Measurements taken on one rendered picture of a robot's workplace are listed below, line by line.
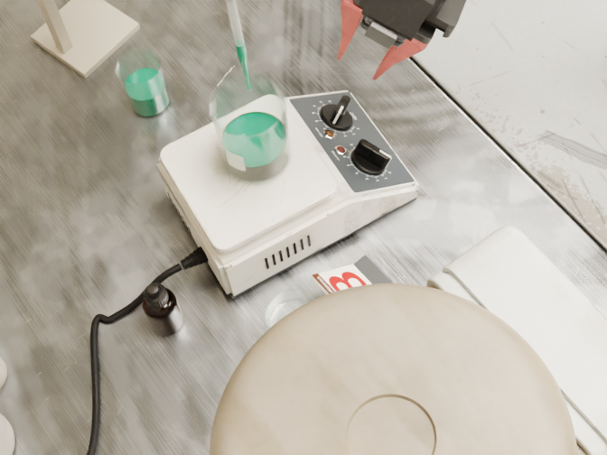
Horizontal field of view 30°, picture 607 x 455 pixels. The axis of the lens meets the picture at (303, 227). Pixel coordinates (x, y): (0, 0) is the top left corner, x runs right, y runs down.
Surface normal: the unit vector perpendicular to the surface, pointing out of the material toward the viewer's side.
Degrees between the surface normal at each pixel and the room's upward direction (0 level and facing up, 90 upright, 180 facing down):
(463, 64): 0
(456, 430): 3
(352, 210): 90
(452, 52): 0
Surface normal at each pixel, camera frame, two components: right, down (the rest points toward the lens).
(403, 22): -0.29, 0.62
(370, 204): 0.49, 0.75
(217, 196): -0.07, -0.48
